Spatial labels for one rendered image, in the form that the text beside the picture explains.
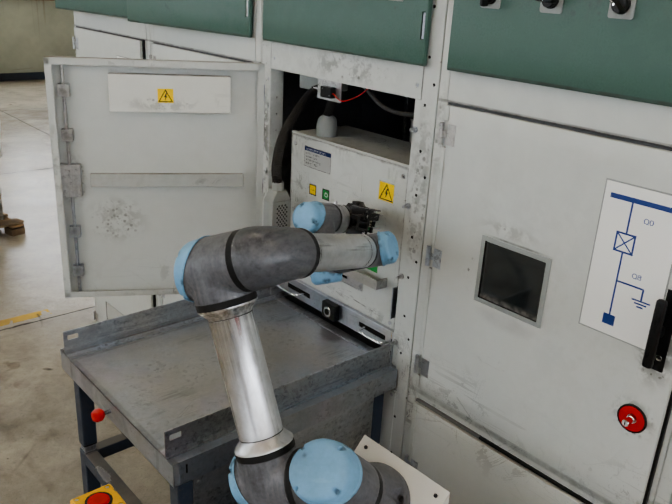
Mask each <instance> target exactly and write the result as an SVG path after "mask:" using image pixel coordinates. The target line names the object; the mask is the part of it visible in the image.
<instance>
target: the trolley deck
mask: <svg viewBox="0 0 672 504"><path fill-rule="evenodd" d="M253 313H254V317H255V321H256V325H257V328H258V332H259V336H260V340H261V344H262V348H263V352H264V356H265V359H266V363H267V367H268V371H269V375H270V379H271V383H272V386H273V388H276V387H278V386H281V385H284V384H286V383H289V382H291V381H294V380H296V379H299V378H301V377H304V376H307V375H309V374H312V373H314V372H317V371H319V370H322V369H324V368H327V367H330V366H332V365H335V364H337V363H340V362H342V361H345V360H347V359H350V358H352V357H355V356H358V355H360V354H363V353H365V351H363V350H362V349H360V348H358V347H357V346H355V345H353V344H351V343H350V342H348V341H346V340H345V339H343V338H341V337H340V336H338V335H336V334H334V333H333V332H331V331H329V330H328V329H326V328H324V327H322V326H321V325H319V324H317V323H316V322H314V321H312V320H310V319H309V318H307V317H305V316H304V315H302V314H300V313H299V312H297V311H295V310H293V309H292V308H290V307H288V306H287V305H285V304H283V303H281V302H280V301H278V300H276V299H275V300H271V301H268V302H264V303H261V304H258V305H254V306H253ZM60 352H61V363H62V368H63V370H64V371H65V372H66V373H67V374H68V375H69V376H70V377H71V378H72V379H73V380H74V381H75V382H76V383H77V385H78V386H79V387H80V388H81V389H82V390H83V391H84V392H85V393H86V394H87V395H88V396H89V397H90V399H91V400H92V401H93V402H94V403H95V404H96V405H97V406H98V407H99V408H100V409H102V410H104V411H106V410H109V409H110V410H111V413H109V414H106V416H107V417H108V418H109V419H110V420H111V421H112V422H113V423H114V424H115V425H116V426H117V428H118V429H119V430H120V431H121V432H122V433H123V434H124V435H125V436H126V437H127V438H128V439H129V440H130V441H131V443H132V444H133V445H134V446H135V447H136V448H137V449H138V450H139V451H140V452H141V453H142V454H143V455H144V456H145V458H146V459H147V460H148V461H149V462H150V463H151V464H152V465H153V466H154V467H155V468H156V469H157V470H158V472H159V473H160V474H161V475H162V476H163V477H164V478H165V479H166V480H167V481H168V482H169V483H170V484H171V485H172V487H173V488H175V487H178V486H180V485H182V484H184V483H186V482H189V481H191V480H193V479H195V478H198V477H200V476H202V475H204V474H206V473H209V472H211V471H213V470H215V469H217V468H220V467H222V466H224V465H226V464H229V463H231V461H232V459H233V457H234V456H235V454H234V449H235V447H236V446H237V444H238V442H239V437H238V433H237V431H235V432H233V433H230V434H228V435H226V436H223V437H221V438H218V439H216V440H214V441H211V442H209V443H207V444H204V445H202V446H199V447H197V448H195V449H192V450H190V451H188V452H185V453H183V454H180V455H178V456H176V457H173V458H171V459H169V460H166V459H165V458H164V457H163V456H162V455H161V454H160V452H159V451H158V449H161V448H163V447H165V444H164V431H166V430H169V429H171V428H174V427H176V426H179V425H182V424H184V423H187V422H189V421H192V420H194V419H197V418H199V417H202V416H204V415H207V414H210V413H212V412H215V411H217V410H220V409H222V408H225V407H227V406H230V403H229V399H228V395H227V392H226V388H225V384H224V380H223V377H222V373H221V369H220V365H219V361H218V358H217V354H216V350H215V346H214V343H213V339H212V335H211V331H210V328H209V324H208V321H207V320H203V321H200V322H197V323H193V324H190V325H187V326H183V327H180V328H176V329H173V330H170V331H166V332H163V333H159V334H156V335H153V336H149V337H146V338H143V339H139V340H136V341H132V342H129V343H126V344H122V345H119V346H115V347H112V348H109V349H105V350H102V351H99V352H95V353H92V354H88V355H85V356H82V357H78V358H75V359H71V360H70V359H69V358H68V357H67V356H66V355H65V354H64V353H65V352H64V348H61V349H60ZM396 379H397V369H394V368H392V367H391V366H389V367H387V368H385V369H382V370H380V371H378V372H375V373H373V374H370V375H368V376H366V377H363V378H361V379H359V380H356V381H354V382H351V383H349V384H347V385H344V386H342V387H340V388H337V389H335V390H332V391H330V392H328V393H325V394H323V395H321V396H318V397H316V398H313V399H311V400H309V401H306V402H304V403H302V404H299V405H297V406H294V407H292V408H290V409H287V410H285V411H283V412H280V417H281V421H282V425H283V427H284V428H285V429H287V430H289V431H290V432H292V433H293V434H295V433H297V432H299V431H302V430H304V429H306V428H308V427H310V426H313V425H315V424H317V423H319V422H322V421H324V420H326V419H328V418H330V417H333V416H335V415H337V414H339V413H341V412H344V411H346V410H348V409H350V408H353V407H355V406H357V405H359V404H361V403H364V402H366V401H368V400H370V399H373V398H375V397H377V396H379V395H381V394H384V393H386V392H388V391H390V390H392V389H395V388H396Z"/></svg>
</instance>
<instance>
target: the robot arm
mask: <svg viewBox="0 0 672 504"><path fill-rule="evenodd" d="M337 203H338V202H337V201H334V203H324V202H318V201H312V202H303V203H301V204H299V205H298V206H297V207H296V208H295V210H294V212H293V217H292V220H293V225H294V226H295V228H293V227H278V226H251V227H245V228H242V229H238V230H233V231H229V232H225V233H220V234H216V235H212V236H210V235H208V236H203V237H201V238H199V239H196V240H193V241H190V242H188V243H186V244H185V245H184V246H183V247H182V248H181V249H180V251H179V253H178V257H177V258H176V260H175V264H174V281H175V285H176V288H177V290H178V292H179V294H180V295H181V296H183V298H184V299H185V300H187V301H190V302H192V303H194V304H195V307H196V311H197V314H198V315H200V316H201V317H203V318H205V319H206V320H207V321H208V324H209V328H210V331H211V335H212V339H213V343H214V346H215V350H216V354H217V358H218V361H219V365H220V369H221V373H222V377H223V380H224V384H225V388H226V392H227V395H228V399H229V403H230V407H231V411H232V414H233V418H234V422H235V426H236V429H237V433H238V437H239V442H238V444H237V446H236V447H235V449H234V454H235V456H234V457H233V459H232V461H231V463H230V466H229V470H230V471H231V473H229V474H228V480H229V486H230V490H231V493H232V495H233V497H234V499H235V500H236V502H237V503H238V504H410V491H409V487H408V485H407V482H406V480H405V479H404V477H403V476H402V475H401V474H400V473H399V472H398V471H397V470H395V469H394V468H392V467H391V466H389V465H387V464H384V463H380V462H368V461H366V460H365V459H363V458H362V457H360V456H359V455H358V454H356V453H355V452H354V451H353V450H352V449H351V448H349V447H348V446H346V445H345V444H343V443H341V442H338V441H335V440H332V439H327V438H320V439H315V440H312V441H310V442H308V443H306V444H304V447H303V448H297V447H296V444H295V440H294V436H293V433H292V432H290V431H289V430H287V429H285V428H284V427H283V425H282V421H281V417H280V413H279V410H278V406H277V402H276V398H275V394H274V390H273V386H272V383H271V379H270V375H269V371H268V367H267V363H266V359H265V356H264V352H263V348H262V344H261V340H260V336H259V332H258V328H257V325H256V321H255V317H254V313H253V306H254V304H255V302H256V300H257V299H258V296H257V292H256V291H258V290H262V289H266V288H270V287H273V286H276V285H279V284H282V283H285V282H289V281H292V280H296V279H303V278H307V277H309V276H310V277H311V281H312V283H313V284H315V285H322V284H329V283H335V282H340V281H342V279H343V277H342V275H343V273H344V272H350V271H355V270H359V269H365V268H371V267H377V266H385V265H388V264H392V263H395V262H396V261H397V259H398V256H399V247H398V242H397V239H396V237H395V236H394V234H393V233H392V232H390V231H383V232H379V231H378V232H377V233H373V229H374V230H381V228H378V227H376V226H375V223H376V221H378V220H379V216H383V215H381V214H377V213H376V211H377V212H381V210H377V209H370V208H368V207H366V206H365V204H364V202H361V201H352V203H348V204H347V205H342V204H337ZM345 232H346V234H341V233H345ZM362 232H363V233H364V232H365V234H362ZM367 232H369V233H372V234H367Z"/></svg>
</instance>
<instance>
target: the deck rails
mask: <svg viewBox="0 0 672 504"><path fill-rule="evenodd" d="M256 292H257V296H258V299H257V300H256V302H255V304H254V305H258V304H261V303H264V302H268V301H271V300H275V299H276V298H275V297H273V296H271V295H270V288H266V289H262V290H258V291H256ZM203 320H206V319H205V318H203V317H201V316H200V315H198V314H197V311H196V307H195V304H194V303H192V302H190V301H187V300H185V299H183V300H179V301H175V302H172V303H168V304H164V305H161V306H157V307H153V308H149V309H146V310H142V311H138V312H135V313H131V314H127V315H123V316H120V317H116V318H112V319H108V320H105V321H101V322H97V323H94V324H90V325H86V326H82V327H79V328H75V329H71V330H67V331H64V332H63V341H64V352H65V353H64V354H65V355H66V356H67V357H68V358H69V359H70V360H71V359H75V358H78V357H82V356H85V355H88V354H92V353H95V352H99V351H102V350H105V349H109V348H112V347H115V346H119V345H122V344H126V343H129V342H132V341H136V340H139V339H143V338H146V337H149V336H153V335H156V334H159V333H163V332H166V331H170V330H173V329H176V328H180V327H183V326H187V325H190V324H193V323H197V322H200V321H203ZM75 333H78V337H76V338H72V339H68V337H67V336H68V335H71V334H75ZM390 350H391V345H390V343H388V344H386V345H383V346H381V347H378V348H375V349H373V350H370V351H368V352H365V353H363V354H360V355H358V356H355V357H352V358H350V359H347V360H345V361H342V362H340V363H337V364H335V365H332V366H330V367H327V368H324V369H322V370H319V371H317V372H314V373H312V374H309V375H307V376H304V377H301V378H299V379H296V380H294V381H291V382H289V383H286V384H284V385H281V386H278V387H276V388H273V390H274V394H275V398H276V402H277V406H278V410H279V413H280V412H283V411H285V410H287V409H290V408H292V407H294V406H297V405H299V404H302V403H304V402H306V401H309V400H311V399H313V398H316V397H318V396H321V395H323V394H325V393H328V392H330V391H332V390H335V389H337V388H340V387H342V386H344V385H347V384H349V383H351V382H354V381H356V380H359V379H361V378H363V377H366V376H368V375H370V374H373V373H375V372H378V371H380V370H382V369H385V368H387V367H389V366H390V364H389V361H390ZM179 431H181V436H178V437H176V438H173V439H171V440H170V439H169V435H172V434H174V433H177V432H179ZM235 431H237V429H236V426H235V422H234V418H233V414H232V411H231V407H230V406H227V407H225V408H222V409H220V410H217V411H215V412H212V413H210V414H207V415H204V416H202V417H199V418H197V419H194V420H192V421H189V422H187V423H184V424H182V425H179V426H176V427H174V428H171V429H169V430H166V431H164V444H165V447H163V448H161V449H158V451H159V452H160V454H161V455H162V456H163V457H164V458H165V459H166V460H169V459H171V458H173V457H176V456H178V455H180V454H183V453H185V452H188V451H190V450H192V449H195V448H197V447H199V446H202V445H204V444H207V443H209V442H211V441H214V440H216V439H218V438H221V437H223V436H226V435H228V434H230V433H233V432H235Z"/></svg>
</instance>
